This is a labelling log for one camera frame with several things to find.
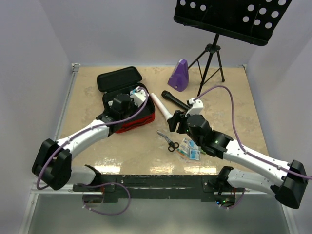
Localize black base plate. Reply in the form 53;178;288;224
73;175;243;203

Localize red black medicine case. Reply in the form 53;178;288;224
97;66;156;135

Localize purple metronome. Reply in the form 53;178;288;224
167;59;189;92

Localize aluminium frame rail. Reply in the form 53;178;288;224
18;63;81;234

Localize black microphone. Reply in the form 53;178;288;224
161;90;190;111

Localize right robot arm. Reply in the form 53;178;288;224
165;111;308;209

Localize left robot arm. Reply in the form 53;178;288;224
32;89;149;191

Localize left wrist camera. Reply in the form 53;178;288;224
130;87;146;107

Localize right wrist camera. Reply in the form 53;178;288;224
185;98;204;117

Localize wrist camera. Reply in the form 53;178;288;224
185;98;204;117
130;87;146;107

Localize black music stand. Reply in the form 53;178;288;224
174;0;291;87

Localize bandage packets pile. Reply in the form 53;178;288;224
177;138;201;161

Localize black handled scissors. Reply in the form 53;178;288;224
156;130;179;152

